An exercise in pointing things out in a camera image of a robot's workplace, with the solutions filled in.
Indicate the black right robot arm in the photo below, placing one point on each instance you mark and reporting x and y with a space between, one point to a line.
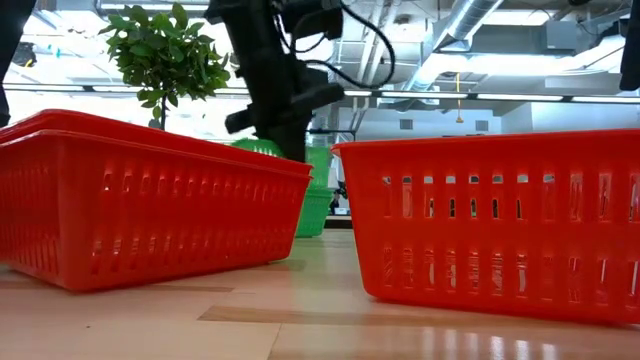
631 45

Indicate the long ceiling light rail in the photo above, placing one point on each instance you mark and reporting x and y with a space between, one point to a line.
520 97

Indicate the silver ceiling duct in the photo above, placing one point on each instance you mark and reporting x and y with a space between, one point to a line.
462 22

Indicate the green leafy plant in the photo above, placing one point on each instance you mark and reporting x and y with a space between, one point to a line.
160 55

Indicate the red plastic basket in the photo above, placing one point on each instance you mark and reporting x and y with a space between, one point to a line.
150 220
500 230

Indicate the black background station frame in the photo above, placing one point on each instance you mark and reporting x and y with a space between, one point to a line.
332 132

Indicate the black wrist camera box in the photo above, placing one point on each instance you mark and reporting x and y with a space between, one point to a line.
312 17

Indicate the black metal table frame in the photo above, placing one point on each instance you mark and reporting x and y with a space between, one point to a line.
339 222

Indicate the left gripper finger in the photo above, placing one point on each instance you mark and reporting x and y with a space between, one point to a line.
290 145

